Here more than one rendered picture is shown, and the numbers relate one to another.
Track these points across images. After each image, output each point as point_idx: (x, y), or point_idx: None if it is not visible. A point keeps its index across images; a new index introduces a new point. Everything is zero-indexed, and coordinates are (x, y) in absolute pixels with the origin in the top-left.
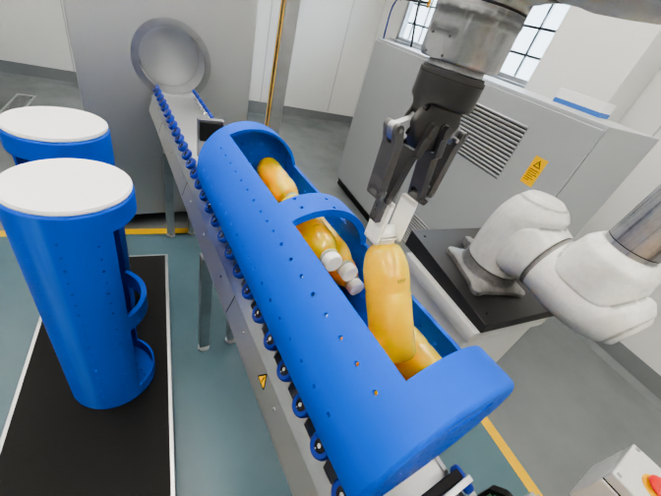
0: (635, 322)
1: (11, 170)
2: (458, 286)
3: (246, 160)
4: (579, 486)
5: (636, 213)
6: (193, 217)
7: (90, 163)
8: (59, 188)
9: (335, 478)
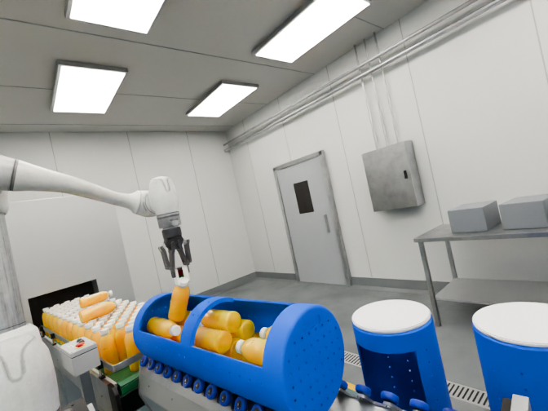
0: None
1: (415, 302)
2: (85, 409)
3: (270, 301)
4: (98, 360)
5: (18, 305)
6: None
7: (413, 321)
8: (382, 311)
9: None
